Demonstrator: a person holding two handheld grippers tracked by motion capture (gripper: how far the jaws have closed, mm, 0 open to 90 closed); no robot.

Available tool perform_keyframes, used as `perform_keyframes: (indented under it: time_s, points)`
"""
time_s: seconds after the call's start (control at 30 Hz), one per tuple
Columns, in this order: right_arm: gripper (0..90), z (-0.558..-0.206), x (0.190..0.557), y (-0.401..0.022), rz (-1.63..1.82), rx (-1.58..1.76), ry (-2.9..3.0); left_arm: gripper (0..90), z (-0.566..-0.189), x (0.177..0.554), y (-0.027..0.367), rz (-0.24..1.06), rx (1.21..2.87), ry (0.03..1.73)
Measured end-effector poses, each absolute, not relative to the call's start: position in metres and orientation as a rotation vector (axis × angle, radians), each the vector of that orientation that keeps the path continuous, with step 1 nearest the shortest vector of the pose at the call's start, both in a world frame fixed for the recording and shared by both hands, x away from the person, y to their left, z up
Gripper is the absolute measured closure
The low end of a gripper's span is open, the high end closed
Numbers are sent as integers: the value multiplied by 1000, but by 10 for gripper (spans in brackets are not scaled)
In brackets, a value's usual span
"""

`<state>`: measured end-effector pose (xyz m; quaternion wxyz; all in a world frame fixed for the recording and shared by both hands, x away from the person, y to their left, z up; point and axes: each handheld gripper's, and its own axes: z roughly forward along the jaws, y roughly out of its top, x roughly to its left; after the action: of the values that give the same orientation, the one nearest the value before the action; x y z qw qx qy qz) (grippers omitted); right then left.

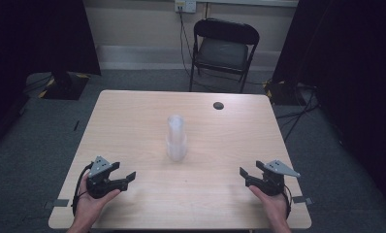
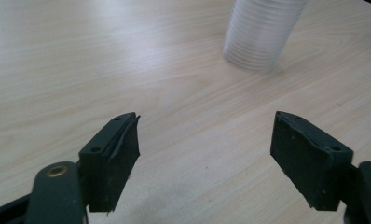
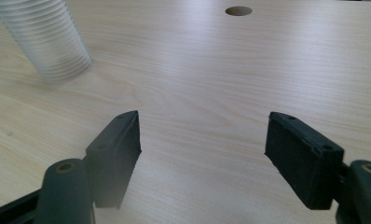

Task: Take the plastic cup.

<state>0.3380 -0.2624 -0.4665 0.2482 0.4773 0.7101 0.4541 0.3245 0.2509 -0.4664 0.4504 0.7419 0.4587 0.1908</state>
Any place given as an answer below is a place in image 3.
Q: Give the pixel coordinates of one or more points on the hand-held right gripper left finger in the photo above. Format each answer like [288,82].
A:
[115,155]

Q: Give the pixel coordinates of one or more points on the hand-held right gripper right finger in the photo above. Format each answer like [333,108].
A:
[298,161]

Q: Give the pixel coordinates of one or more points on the stack of clear plastic cups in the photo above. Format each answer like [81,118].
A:
[47,37]

